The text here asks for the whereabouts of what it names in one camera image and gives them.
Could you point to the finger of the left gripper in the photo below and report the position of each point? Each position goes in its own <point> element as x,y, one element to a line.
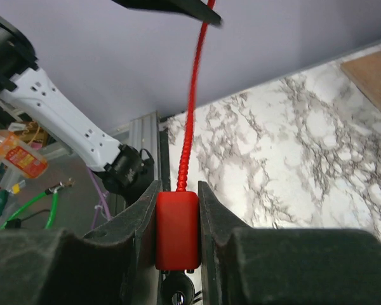
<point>199,10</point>

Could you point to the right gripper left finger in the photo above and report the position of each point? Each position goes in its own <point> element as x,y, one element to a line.
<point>112,264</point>

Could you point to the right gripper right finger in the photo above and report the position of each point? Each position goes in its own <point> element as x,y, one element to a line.
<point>245,265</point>

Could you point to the silver key bunch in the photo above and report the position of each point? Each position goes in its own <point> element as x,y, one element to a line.
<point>178,289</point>

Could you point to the red cable lock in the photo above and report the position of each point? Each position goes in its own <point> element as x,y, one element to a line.
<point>177,212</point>

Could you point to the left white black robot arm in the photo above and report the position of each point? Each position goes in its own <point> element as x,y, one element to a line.
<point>25,85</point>

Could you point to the orange drink bottle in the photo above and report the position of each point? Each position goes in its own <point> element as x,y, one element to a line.
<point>20,157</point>

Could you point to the wooden board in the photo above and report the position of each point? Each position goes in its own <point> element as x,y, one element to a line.
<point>365,73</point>

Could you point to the green handle screwdriver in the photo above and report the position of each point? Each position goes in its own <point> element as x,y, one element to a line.
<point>4,194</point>

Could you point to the aluminium extrusion rail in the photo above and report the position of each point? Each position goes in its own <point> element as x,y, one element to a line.
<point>143,149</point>

